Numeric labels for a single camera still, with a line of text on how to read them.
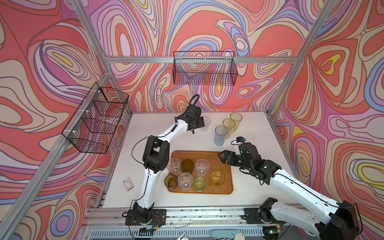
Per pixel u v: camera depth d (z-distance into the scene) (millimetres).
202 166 864
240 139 707
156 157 566
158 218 724
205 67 959
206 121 1074
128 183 839
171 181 832
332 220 389
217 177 839
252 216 734
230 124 999
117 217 749
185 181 847
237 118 990
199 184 842
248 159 584
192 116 777
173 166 895
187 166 843
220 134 976
